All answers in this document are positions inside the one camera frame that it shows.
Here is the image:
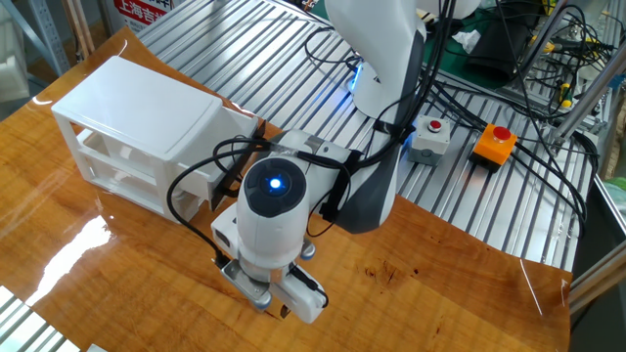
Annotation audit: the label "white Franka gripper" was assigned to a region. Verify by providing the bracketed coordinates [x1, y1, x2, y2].
[210, 204, 330, 325]

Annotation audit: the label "brown cardboard box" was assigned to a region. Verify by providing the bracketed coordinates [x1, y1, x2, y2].
[599, 87, 626, 180]

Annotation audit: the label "crumpled white paper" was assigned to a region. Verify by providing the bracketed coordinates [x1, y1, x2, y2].
[450, 28, 483, 55]

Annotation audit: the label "aluminium profile post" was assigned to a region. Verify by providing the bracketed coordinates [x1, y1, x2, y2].
[508, 0, 571, 97]
[547, 46, 626, 155]

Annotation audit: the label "pale green bag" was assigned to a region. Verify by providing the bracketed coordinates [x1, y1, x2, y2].
[604, 176, 626, 221]

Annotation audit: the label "red and white sign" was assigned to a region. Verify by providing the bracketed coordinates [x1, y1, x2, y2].
[112, 0, 175, 33]

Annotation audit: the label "orange box with red button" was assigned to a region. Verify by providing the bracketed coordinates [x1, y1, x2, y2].
[469, 122, 518, 173]

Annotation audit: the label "silver blue wrist bracket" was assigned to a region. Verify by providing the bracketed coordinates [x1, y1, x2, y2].
[219, 239, 318, 312]

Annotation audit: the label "green table mat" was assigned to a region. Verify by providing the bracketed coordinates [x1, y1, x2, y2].
[307, 0, 554, 92]

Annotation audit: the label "grey perforated steel upright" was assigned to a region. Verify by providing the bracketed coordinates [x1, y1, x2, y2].
[26, 0, 72, 77]

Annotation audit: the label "white plastic drawer cabinet frame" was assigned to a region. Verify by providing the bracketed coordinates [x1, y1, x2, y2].
[51, 55, 235, 226]

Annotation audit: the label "black cable along robot arm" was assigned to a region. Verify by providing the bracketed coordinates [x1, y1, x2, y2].
[165, 0, 459, 269]

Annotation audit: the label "thin wooden slats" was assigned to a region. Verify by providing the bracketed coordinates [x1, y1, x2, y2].
[62, 0, 97, 61]

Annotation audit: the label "aluminium frame rail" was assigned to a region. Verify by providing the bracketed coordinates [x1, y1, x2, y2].
[569, 239, 626, 314]

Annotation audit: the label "white foam block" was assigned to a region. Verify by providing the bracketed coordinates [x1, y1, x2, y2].
[0, 4, 31, 104]

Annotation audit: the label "black cable bundle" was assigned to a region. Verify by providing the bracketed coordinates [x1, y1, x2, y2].
[415, 66, 602, 239]

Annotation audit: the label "black rectangular box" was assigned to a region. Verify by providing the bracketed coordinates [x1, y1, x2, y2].
[463, 17, 537, 83]

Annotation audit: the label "grey box with red button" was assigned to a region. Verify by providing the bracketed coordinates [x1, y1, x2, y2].
[407, 115, 452, 167]

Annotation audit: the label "glossy wood-grain mat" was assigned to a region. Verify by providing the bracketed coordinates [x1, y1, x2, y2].
[0, 26, 573, 352]

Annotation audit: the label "black strap on robot forearm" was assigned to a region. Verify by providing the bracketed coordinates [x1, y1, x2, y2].
[320, 149, 366, 222]

